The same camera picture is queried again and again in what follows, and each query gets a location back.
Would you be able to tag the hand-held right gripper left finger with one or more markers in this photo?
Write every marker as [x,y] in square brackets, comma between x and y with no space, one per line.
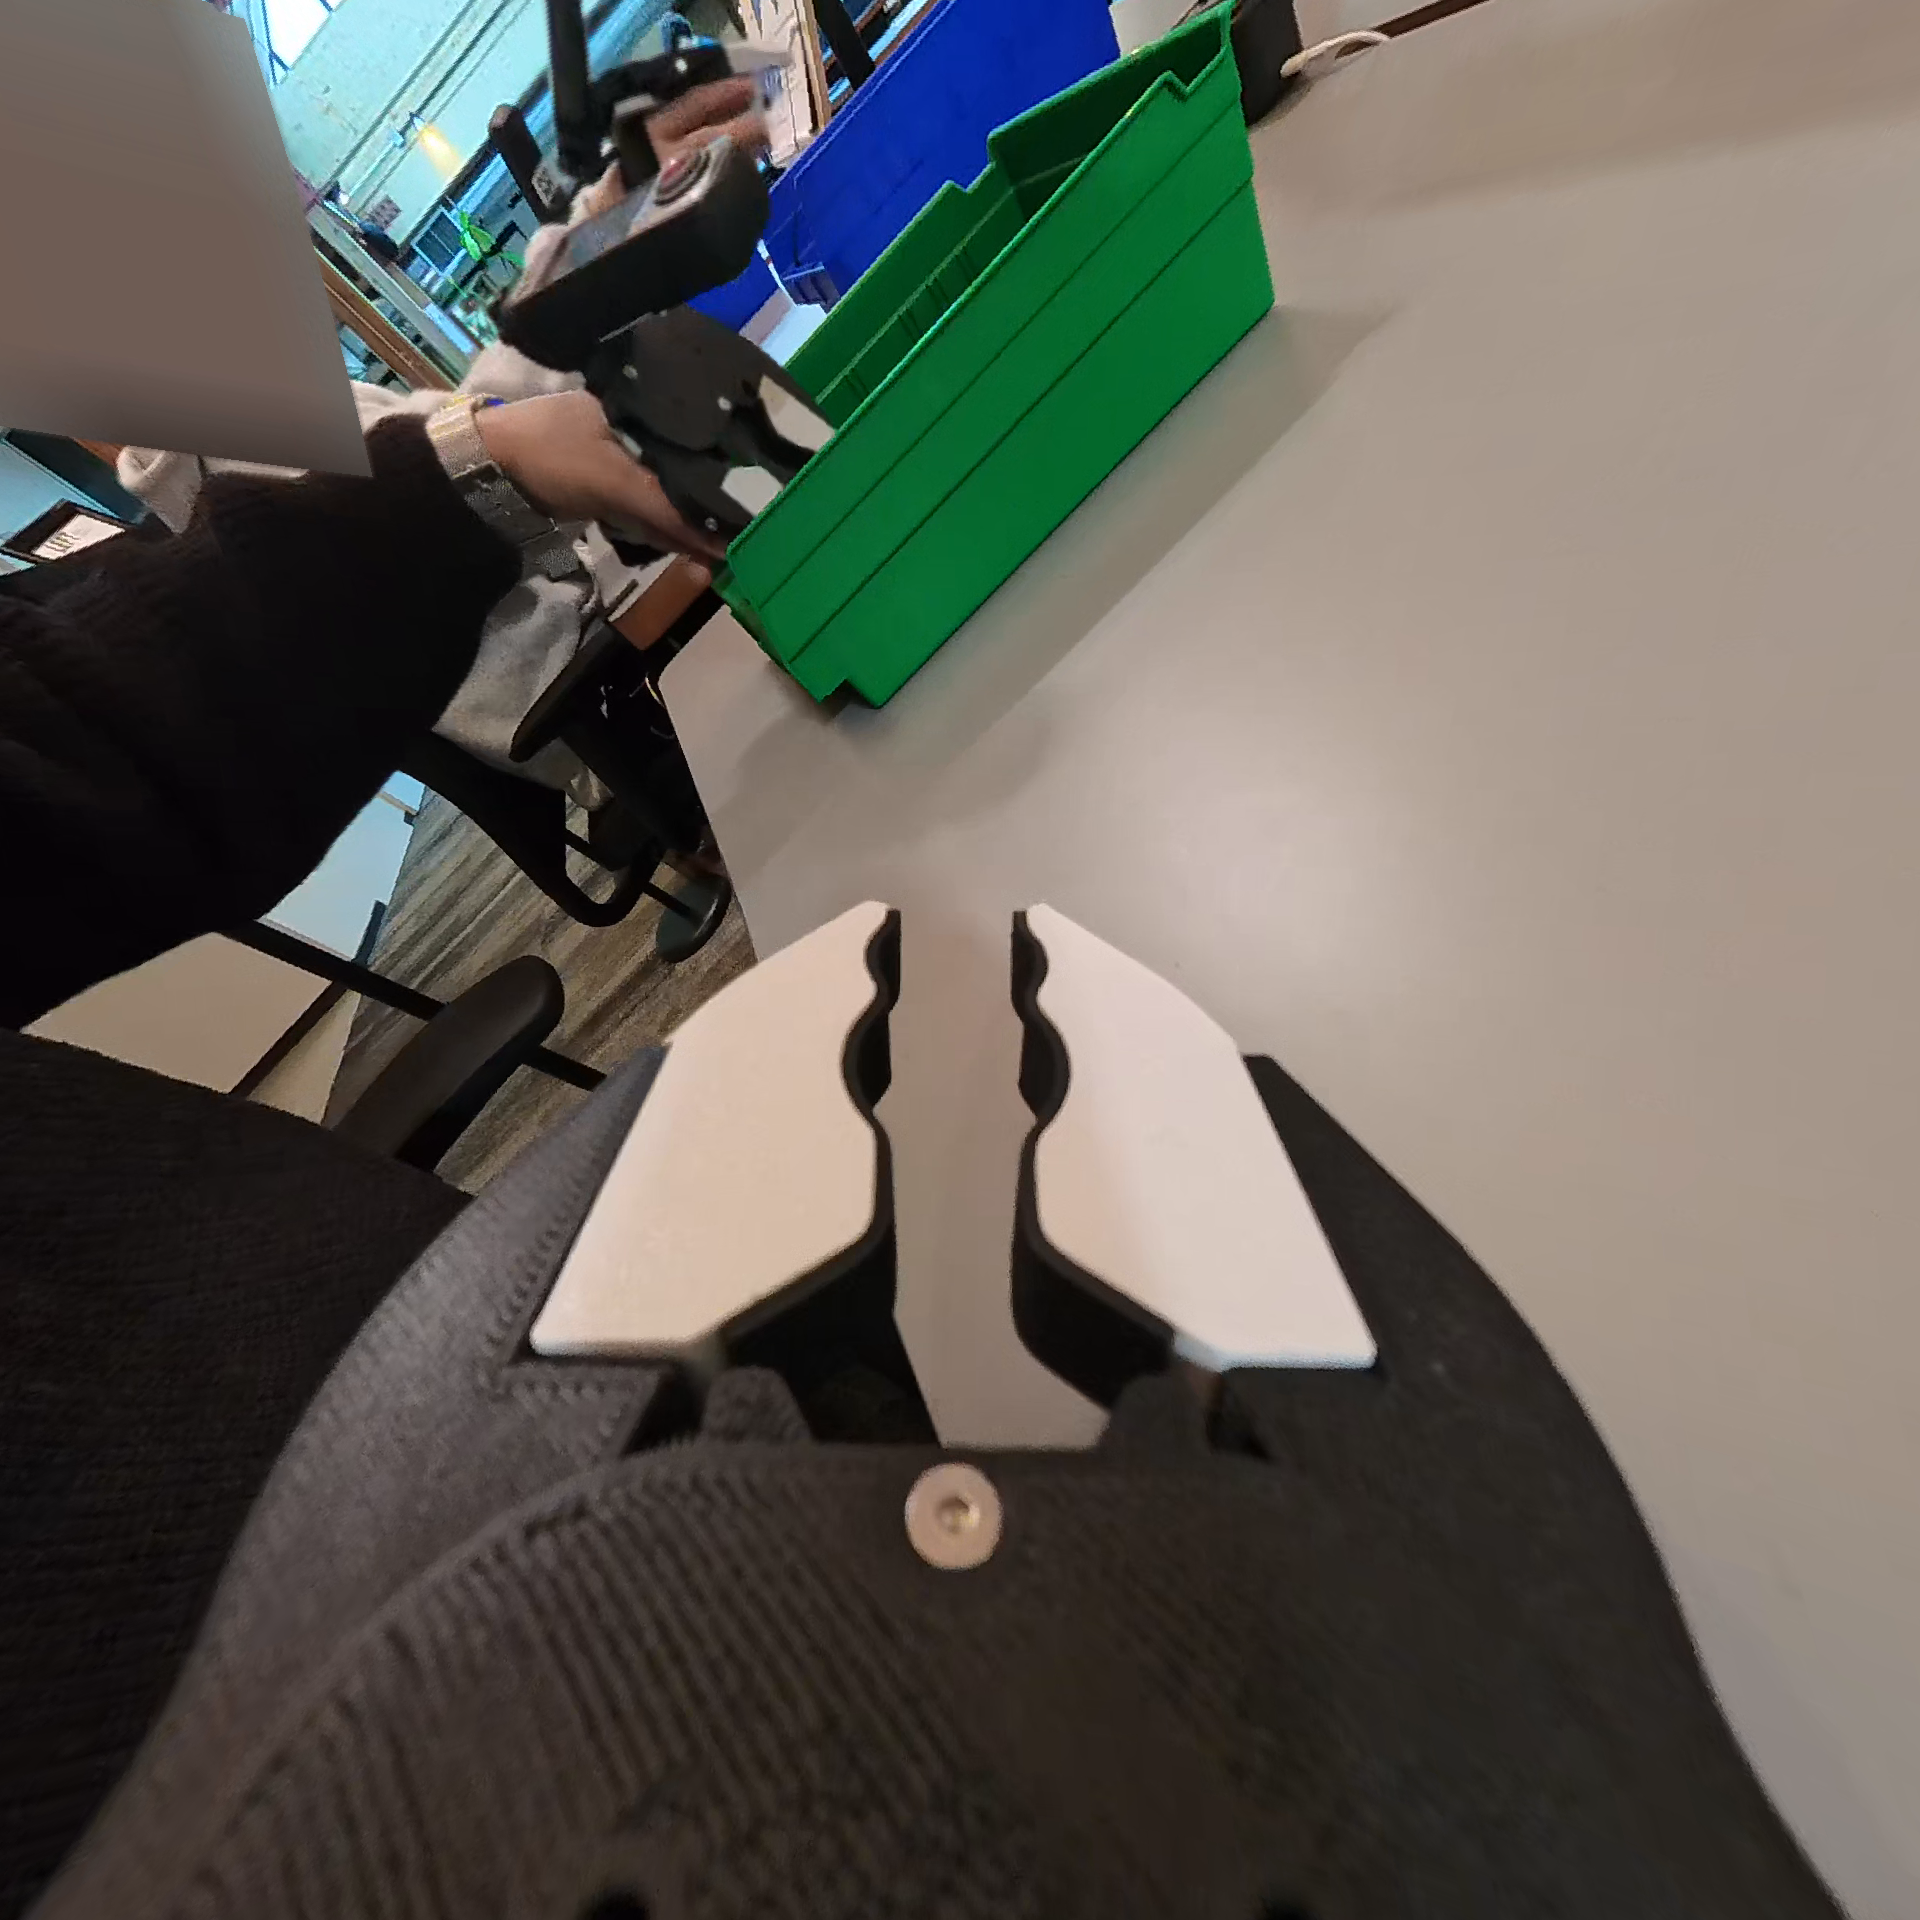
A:
[720,1172]

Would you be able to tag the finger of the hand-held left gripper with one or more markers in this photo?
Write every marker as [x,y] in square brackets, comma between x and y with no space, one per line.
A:
[797,418]
[749,493]

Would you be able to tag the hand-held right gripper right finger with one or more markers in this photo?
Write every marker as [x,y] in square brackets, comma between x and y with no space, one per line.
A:
[1184,1172]

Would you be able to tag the green plastic bin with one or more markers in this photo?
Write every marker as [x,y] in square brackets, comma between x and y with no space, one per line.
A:
[1021,451]

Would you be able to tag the person's left forearm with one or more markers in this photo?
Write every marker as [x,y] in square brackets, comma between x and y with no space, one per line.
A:
[225,675]

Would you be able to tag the grey desk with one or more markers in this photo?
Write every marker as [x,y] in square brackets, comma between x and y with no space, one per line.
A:
[1501,601]

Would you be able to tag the person's left hand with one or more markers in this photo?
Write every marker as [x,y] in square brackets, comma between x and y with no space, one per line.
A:
[569,459]

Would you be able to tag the silver wristwatch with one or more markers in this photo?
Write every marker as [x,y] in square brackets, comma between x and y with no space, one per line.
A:
[457,437]

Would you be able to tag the black office chair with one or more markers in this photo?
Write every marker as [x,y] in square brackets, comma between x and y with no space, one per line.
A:
[547,706]

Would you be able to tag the large blue plastic bin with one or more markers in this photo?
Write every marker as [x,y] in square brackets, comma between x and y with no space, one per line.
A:
[930,135]

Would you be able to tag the black charger device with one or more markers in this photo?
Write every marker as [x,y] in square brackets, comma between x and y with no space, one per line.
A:
[1267,60]

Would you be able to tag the person's torso in black sweater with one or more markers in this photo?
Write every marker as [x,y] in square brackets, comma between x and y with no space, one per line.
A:
[150,1349]

